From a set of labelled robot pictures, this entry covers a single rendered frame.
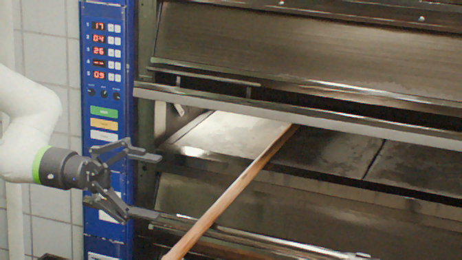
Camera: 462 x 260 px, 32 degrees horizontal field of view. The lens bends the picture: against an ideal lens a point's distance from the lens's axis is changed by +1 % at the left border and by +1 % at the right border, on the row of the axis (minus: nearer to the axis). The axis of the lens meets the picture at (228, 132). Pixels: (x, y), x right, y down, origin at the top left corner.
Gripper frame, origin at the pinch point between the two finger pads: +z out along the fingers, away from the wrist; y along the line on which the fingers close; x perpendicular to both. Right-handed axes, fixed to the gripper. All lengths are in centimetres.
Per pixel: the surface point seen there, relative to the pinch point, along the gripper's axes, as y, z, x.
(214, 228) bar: 16.4, 7.7, -17.8
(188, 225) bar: 16.9, 0.8, -17.5
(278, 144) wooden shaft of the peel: 12, 7, -70
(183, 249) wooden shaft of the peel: 13.3, 7.4, -0.1
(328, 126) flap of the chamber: -6.3, 28.1, -40.1
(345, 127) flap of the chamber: -7, 32, -40
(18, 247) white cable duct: 59, -75, -53
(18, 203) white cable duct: 42, -74, -53
